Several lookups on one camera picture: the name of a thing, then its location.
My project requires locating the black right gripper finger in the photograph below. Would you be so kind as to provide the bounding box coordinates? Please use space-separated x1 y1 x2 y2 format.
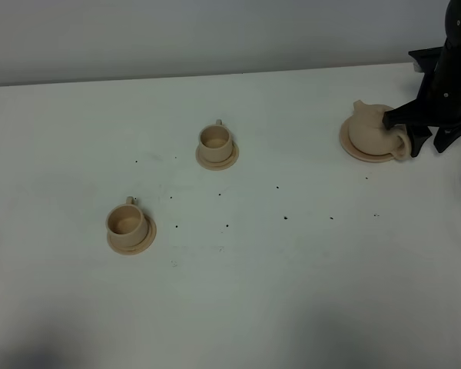
383 99 430 133
408 118 461 158

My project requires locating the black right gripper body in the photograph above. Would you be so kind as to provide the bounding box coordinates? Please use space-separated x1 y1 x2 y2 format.
409 40 461 127

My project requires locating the beige ceramic teapot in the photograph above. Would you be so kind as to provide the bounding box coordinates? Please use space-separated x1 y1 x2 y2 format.
346 100 412 162

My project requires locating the beige round teapot saucer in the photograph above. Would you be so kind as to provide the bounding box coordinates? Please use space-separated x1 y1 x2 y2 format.
340 100 403 163

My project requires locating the beige saucer far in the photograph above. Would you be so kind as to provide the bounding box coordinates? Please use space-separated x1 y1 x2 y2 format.
195 142 239 171

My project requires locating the beige teacup far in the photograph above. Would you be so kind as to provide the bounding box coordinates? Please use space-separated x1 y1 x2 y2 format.
198 119 234 163

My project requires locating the beige teacup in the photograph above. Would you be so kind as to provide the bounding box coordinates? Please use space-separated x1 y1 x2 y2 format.
198 119 234 163
105 196 148 249

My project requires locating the beige saucer near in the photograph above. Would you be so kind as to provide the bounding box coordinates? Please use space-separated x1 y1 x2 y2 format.
107 215 157 255

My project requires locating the beige teacup near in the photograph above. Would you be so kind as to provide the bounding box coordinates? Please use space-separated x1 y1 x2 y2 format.
105 196 148 249

